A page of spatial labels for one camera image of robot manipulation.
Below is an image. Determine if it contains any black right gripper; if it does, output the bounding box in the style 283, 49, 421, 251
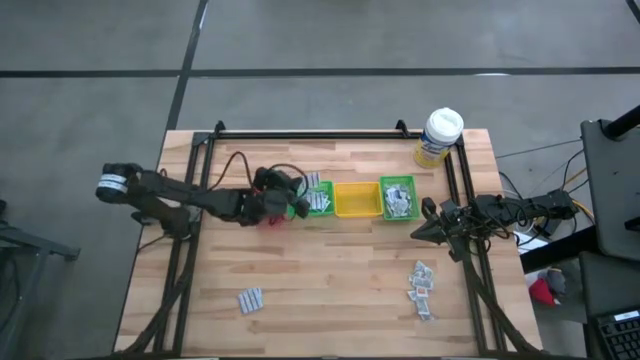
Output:
410, 197, 469, 264

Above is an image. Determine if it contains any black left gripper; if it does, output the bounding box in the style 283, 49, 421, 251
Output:
252, 167, 311, 221

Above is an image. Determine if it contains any red plastic slotted basket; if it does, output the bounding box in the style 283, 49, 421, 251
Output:
257, 212, 289, 227

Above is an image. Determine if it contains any green plastic slotted basket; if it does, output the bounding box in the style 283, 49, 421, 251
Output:
379, 175, 421, 222
287, 179, 336, 219

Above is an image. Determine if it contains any yellow plastic slotted basket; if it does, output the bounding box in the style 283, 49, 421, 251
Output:
333, 181, 385, 219

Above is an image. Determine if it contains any white paper sheet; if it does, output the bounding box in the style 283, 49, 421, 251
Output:
513, 230, 550, 255

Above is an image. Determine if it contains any Lysol wipes canister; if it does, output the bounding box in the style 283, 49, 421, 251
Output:
413, 107, 465, 170

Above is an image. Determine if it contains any black electronics box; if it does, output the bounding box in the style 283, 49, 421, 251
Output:
533, 214, 570, 237

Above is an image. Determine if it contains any red cloth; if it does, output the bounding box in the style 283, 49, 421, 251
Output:
528, 277, 559, 307

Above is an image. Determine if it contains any dark desk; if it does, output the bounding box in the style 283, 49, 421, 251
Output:
519, 224, 640, 360

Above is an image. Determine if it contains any dark grey cart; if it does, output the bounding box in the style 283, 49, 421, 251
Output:
579, 104, 640, 262

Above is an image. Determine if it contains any black keyboard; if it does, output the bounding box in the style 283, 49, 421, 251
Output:
593, 308, 640, 360

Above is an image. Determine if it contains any grey metal stand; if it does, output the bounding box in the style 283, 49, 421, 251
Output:
0, 198, 82, 360

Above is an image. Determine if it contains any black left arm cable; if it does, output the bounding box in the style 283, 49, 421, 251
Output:
207, 151, 309, 201

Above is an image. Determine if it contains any yellow cable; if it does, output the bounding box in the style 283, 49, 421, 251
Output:
559, 167, 596, 225

